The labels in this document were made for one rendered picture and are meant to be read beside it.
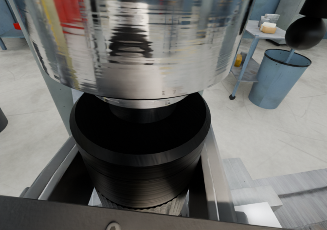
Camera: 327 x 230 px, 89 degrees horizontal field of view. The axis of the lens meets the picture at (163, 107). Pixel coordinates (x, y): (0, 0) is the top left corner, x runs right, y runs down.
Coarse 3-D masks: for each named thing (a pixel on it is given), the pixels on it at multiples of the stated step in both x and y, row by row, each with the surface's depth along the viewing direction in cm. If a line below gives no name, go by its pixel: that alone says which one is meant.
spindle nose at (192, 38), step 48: (48, 0) 2; (96, 0) 2; (144, 0) 2; (192, 0) 2; (240, 0) 2; (48, 48) 3; (96, 48) 2; (144, 48) 2; (192, 48) 2; (144, 96) 3
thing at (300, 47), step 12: (312, 0) 5; (324, 0) 4; (300, 12) 5; (312, 12) 5; (324, 12) 4; (300, 24) 5; (312, 24) 5; (324, 24) 5; (288, 36) 5; (300, 36) 5; (312, 36) 5; (300, 48) 5
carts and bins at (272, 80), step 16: (272, 16) 202; (256, 32) 185; (272, 32) 184; (240, 64) 243; (256, 64) 246; (272, 64) 184; (288, 64) 173; (304, 64) 192; (240, 80) 206; (256, 80) 208; (272, 80) 191; (288, 80) 185; (256, 96) 215; (272, 96) 202; (0, 112) 160; (0, 128) 159
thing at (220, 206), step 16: (208, 144) 7; (208, 160) 6; (208, 176) 6; (224, 176) 6; (192, 192) 7; (208, 192) 5; (224, 192) 5; (192, 208) 7; (208, 208) 5; (224, 208) 5
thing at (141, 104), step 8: (96, 96) 4; (184, 96) 4; (112, 104) 4; (120, 104) 4; (128, 104) 4; (136, 104) 4; (144, 104) 4; (152, 104) 4; (160, 104) 4; (168, 104) 4; (176, 104) 5; (112, 112) 5; (120, 112) 5; (128, 112) 5; (136, 112) 5; (144, 112) 5; (152, 112) 5; (160, 112) 5; (168, 112) 5; (128, 120) 5; (136, 120) 5; (144, 120) 5; (152, 120) 5
